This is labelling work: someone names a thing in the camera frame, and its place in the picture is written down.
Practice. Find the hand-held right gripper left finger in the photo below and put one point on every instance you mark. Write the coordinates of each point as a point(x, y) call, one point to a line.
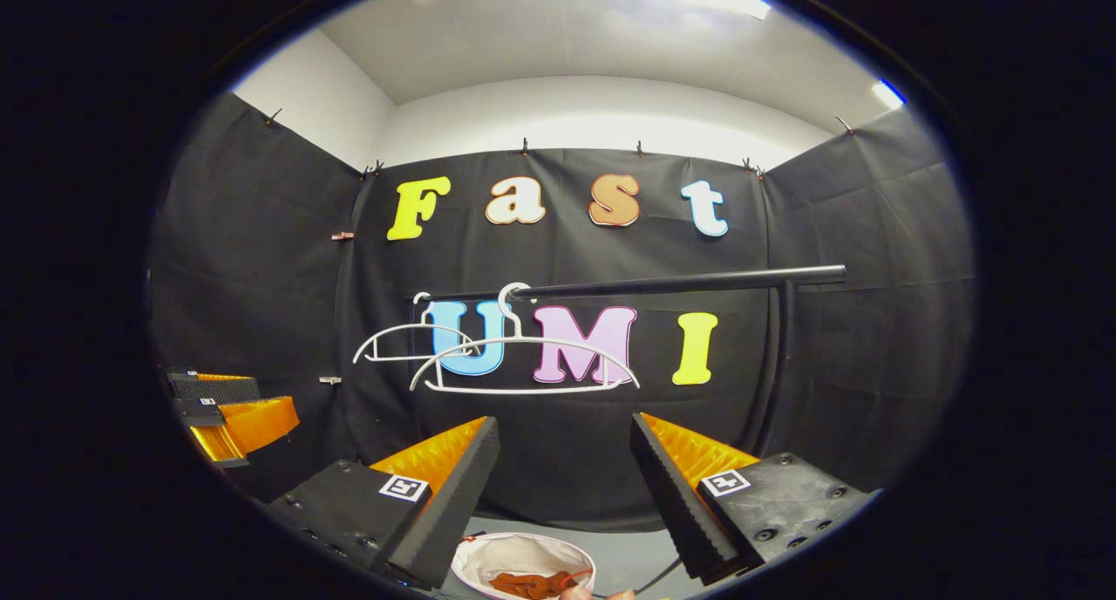
point(458, 495)

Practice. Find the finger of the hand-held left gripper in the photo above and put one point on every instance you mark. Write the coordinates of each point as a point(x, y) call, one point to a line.
point(202, 415)
point(214, 389)

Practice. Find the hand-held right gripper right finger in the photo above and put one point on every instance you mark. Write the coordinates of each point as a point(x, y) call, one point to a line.
point(671, 504)

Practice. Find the white laundry hamper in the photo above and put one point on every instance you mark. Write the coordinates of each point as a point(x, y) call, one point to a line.
point(523, 552)

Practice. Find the white plastic hanger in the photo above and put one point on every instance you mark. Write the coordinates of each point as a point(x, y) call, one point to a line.
point(410, 326)
point(523, 341)

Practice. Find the black clothes rack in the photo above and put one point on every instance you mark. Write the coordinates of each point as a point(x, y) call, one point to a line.
point(680, 282)

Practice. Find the small ceiling light panel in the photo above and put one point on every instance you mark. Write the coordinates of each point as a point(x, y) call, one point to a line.
point(889, 94)

